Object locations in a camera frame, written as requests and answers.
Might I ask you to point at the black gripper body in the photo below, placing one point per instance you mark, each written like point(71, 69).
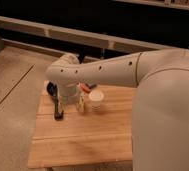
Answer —
point(51, 89)

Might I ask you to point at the orange and black marker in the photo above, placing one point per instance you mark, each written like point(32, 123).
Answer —
point(87, 88)

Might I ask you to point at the white paper cup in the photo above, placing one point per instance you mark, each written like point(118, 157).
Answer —
point(96, 97)

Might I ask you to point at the wooden table board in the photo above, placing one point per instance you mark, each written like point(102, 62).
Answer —
point(93, 136)

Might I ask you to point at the grey metal rail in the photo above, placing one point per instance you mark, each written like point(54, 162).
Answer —
point(79, 37)

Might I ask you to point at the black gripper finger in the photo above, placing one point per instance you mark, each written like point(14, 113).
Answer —
point(58, 115)

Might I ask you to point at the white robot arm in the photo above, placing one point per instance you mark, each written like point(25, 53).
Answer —
point(160, 110)

